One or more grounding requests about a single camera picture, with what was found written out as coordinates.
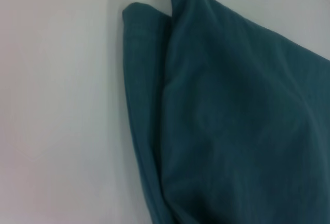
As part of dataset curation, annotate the teal blue shirt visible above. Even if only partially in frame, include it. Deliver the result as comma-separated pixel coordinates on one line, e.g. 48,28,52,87
121,0,330,224

